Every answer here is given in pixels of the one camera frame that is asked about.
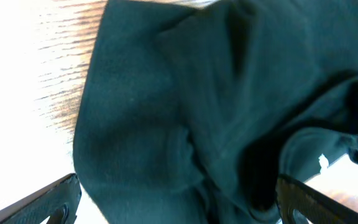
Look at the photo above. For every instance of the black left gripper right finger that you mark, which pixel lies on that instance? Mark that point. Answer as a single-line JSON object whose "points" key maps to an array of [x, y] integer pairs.
{"points": [[299, 203]]}

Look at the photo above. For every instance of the black t-shirt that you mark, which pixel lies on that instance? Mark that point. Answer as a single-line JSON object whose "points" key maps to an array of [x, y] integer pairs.
{"points": [[189, 115]]}

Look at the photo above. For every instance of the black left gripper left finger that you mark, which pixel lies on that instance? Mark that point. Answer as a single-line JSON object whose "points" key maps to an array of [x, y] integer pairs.
{"points": [[55, 203]]}

